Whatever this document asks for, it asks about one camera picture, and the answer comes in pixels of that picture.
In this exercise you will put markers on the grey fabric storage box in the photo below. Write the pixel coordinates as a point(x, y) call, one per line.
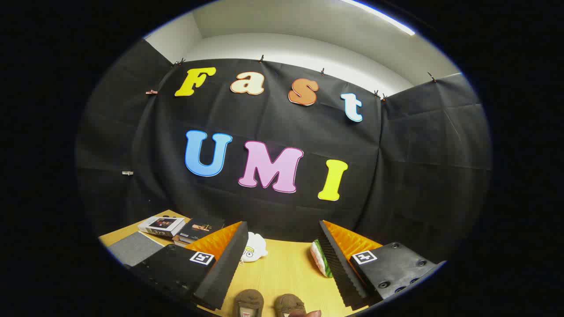
point(134, 248)

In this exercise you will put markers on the dark blue cover book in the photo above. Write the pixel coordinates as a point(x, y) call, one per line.
point(200, 228)

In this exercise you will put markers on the watermelon slice plush toy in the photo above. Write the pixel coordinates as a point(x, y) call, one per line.
point(319, 257)

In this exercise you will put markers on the brown cover book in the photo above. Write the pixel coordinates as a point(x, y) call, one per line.
point(178, 240)

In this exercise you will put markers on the white portrait cover book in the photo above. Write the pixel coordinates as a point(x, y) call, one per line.
point(161, 225)

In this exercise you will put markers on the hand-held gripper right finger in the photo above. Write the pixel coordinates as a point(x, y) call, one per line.
point(339, 264)

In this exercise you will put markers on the brown fuzzy shoe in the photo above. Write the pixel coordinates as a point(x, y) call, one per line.
point(248, 301)
point(288, 304)

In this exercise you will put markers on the white plush toy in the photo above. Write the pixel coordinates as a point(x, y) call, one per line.
point(257, 246)

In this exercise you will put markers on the black backdrop cloth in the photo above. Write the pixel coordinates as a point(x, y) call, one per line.
point(273, 119)

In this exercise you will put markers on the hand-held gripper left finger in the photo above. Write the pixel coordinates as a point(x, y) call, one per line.
point(229, 264)

